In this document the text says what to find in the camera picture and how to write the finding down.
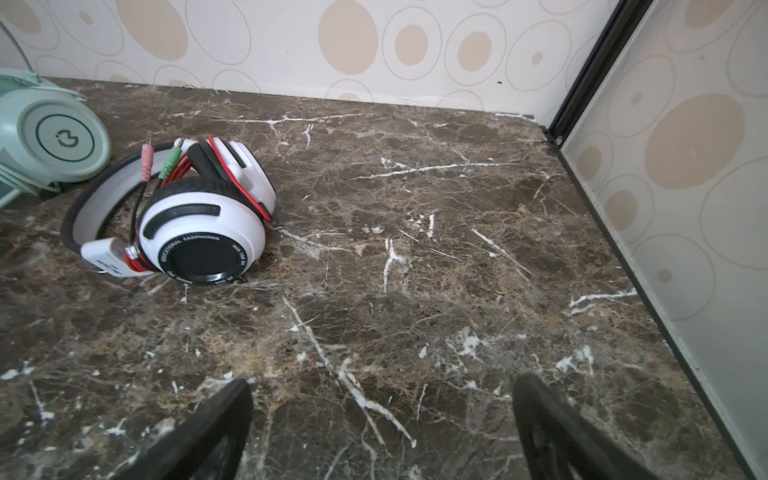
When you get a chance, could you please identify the green audio jack plug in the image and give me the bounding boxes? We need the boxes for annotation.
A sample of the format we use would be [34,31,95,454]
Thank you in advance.
[158,138,183,182]

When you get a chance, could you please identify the pink audio jack plug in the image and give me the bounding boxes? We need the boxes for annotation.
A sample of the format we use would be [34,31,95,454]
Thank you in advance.
[140,140,154,183]

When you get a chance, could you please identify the black white headphones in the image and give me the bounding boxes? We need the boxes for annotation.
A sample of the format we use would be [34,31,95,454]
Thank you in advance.
[60,136,277,285]

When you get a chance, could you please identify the mint green headphones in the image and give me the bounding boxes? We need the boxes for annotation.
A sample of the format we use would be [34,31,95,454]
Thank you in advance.
[1,26,111,207]

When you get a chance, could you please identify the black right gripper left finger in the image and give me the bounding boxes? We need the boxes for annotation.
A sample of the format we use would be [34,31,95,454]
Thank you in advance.
[116,379,254,480]

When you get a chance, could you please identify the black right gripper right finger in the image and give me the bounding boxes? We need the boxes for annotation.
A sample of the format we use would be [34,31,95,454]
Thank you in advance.
[512,373,656,479]

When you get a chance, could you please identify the black corner frame post right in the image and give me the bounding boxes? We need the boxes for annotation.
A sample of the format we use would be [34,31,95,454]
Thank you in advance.
[546,0,653,147]

